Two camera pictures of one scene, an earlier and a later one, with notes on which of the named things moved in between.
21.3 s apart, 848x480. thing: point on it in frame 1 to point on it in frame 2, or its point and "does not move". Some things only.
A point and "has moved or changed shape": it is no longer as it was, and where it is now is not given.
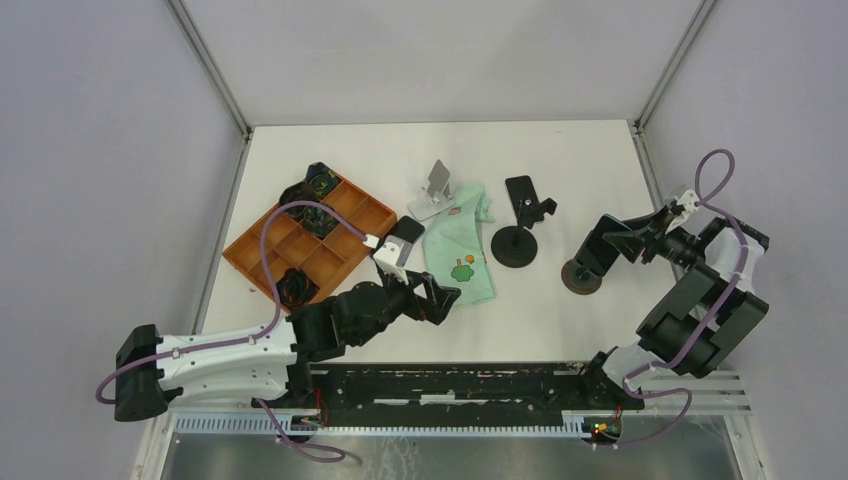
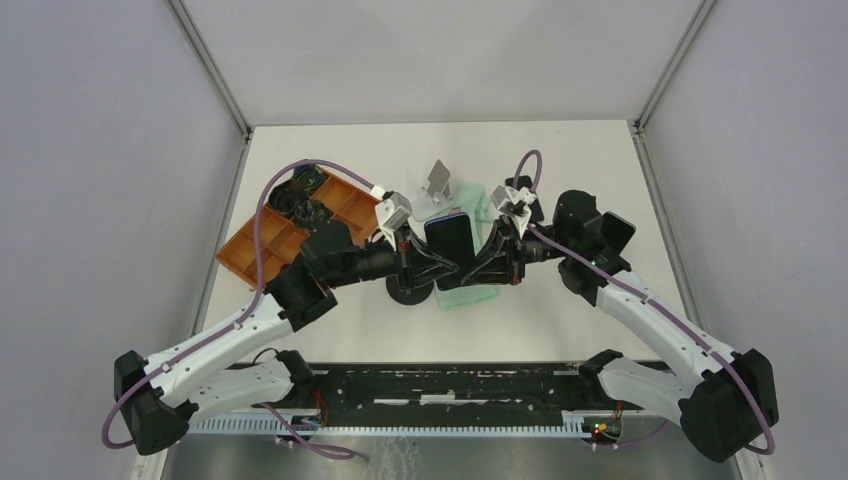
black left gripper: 437,302 to 421,267
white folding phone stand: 438,196 does not move
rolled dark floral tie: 315,220 does not move
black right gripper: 655,225 to 493,263
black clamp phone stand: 516,246 has moved or changed shape
